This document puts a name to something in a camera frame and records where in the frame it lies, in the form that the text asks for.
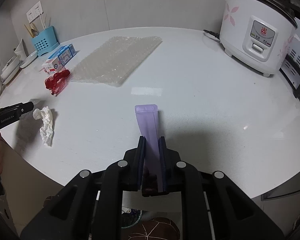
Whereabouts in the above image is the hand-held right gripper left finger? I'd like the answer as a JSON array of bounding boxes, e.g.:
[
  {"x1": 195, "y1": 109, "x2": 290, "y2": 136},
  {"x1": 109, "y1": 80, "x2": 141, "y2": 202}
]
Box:
[{"x1": 20, "y1": 135, "x2": 146, "y2": 240}]

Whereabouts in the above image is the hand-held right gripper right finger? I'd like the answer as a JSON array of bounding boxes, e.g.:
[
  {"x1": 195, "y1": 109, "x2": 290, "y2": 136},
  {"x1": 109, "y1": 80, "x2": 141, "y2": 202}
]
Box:
[{"x1": 158, "y1": 136, "x2": 285, "y2": 240}]

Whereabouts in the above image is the blue milk carton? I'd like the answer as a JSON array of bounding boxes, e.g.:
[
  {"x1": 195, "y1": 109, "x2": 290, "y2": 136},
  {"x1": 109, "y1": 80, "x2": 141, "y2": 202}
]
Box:
[{"x1": 48, "y1": 44, "x2": 77, "y2": 67}]

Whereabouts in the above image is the striped rim plate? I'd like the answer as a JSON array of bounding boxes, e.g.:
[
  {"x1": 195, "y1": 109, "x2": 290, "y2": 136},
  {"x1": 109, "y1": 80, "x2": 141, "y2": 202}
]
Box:
[{"x1": 20, "y1": 50, "x2": 38, "y2": 68}]

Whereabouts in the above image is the white cup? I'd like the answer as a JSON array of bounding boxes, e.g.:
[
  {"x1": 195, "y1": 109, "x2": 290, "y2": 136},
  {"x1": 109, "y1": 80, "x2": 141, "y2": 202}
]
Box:
[{"x1": 14, "y1": 39, "x2": 25, "y2": 60}]

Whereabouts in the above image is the blue utensil holder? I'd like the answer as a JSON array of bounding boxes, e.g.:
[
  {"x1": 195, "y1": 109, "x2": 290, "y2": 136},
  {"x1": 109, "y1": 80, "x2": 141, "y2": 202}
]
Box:
[{"x1": 31, "y1": 26, "x2": 60, "y2": 57}]

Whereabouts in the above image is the bubble wrap sheet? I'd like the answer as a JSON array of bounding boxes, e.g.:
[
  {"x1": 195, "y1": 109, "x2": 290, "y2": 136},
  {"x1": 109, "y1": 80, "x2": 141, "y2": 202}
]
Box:
[{"x1": 70, "y1": 35, "x2": 163, "y2": 87}]

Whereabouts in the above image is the white bowl dark rim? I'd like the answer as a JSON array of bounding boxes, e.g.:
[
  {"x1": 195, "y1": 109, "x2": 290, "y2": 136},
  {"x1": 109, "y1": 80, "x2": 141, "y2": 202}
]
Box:
[{"x1": 0, "y1": 56, "x2": 20, "y2": 79}]

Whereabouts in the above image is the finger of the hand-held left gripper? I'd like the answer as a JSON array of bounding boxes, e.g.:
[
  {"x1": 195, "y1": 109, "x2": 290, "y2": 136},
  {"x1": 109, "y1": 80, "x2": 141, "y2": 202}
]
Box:
[{"x1": 14, "y1": 102, "x2": 33, "y2": 118}]

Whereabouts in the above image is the purple sachet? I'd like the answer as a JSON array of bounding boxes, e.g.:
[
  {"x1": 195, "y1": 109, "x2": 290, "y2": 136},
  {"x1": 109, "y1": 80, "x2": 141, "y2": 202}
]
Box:
[{"x1": 134, "y1": 104, "x2": 165, "y2": 193}]

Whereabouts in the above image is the white tissue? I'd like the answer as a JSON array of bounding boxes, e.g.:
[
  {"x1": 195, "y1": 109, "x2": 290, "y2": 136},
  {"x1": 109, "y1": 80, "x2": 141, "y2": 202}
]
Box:
[{"x1": 32, "y1": 106, "x2": 53, "y2": 147}]

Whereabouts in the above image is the white wall socket panel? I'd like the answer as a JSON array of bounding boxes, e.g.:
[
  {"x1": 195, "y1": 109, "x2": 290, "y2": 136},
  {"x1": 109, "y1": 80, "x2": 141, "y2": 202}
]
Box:
[{"x1": 26, "y1": 1, "x2": 43, "y2": 22}]

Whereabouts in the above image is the white floral rice cooker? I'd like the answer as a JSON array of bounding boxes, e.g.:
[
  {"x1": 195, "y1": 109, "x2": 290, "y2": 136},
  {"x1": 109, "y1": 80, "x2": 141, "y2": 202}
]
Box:
[{"x1": 216, "y1": 0, "x2": 300, "y2": 77}]

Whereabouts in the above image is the white microwave oven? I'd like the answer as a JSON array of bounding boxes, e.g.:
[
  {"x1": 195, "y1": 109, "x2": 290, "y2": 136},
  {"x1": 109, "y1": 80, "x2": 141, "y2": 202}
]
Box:
[{"x1": 280, "y1": 17, "x2": 300, "y2": 105}]

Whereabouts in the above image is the red crumpled wrapper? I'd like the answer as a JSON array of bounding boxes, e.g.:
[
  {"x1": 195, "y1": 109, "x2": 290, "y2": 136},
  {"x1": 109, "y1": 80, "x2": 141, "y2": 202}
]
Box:
[{"x1": 44, "y1": 70, "x2": 71, "y2": 96}]

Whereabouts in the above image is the red white small carton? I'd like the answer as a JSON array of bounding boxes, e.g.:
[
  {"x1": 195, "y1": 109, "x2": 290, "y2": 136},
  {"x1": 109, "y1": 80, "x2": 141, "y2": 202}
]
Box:
[{"x1": 41, "y1": 59, "x2": 66, "y2": 75}]

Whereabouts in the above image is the black power cord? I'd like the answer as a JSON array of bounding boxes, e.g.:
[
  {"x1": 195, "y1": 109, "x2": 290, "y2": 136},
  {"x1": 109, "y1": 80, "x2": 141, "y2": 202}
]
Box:
[{"x1": 203, "y1": 29, "x2": 222, "y2": 40}]

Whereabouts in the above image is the wooden trivet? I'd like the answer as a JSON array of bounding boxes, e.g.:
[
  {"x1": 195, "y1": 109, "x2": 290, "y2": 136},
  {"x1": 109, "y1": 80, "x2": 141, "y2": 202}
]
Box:
[{"x1": 2, "y1": 69, "x2": 22, "y2": 85}]

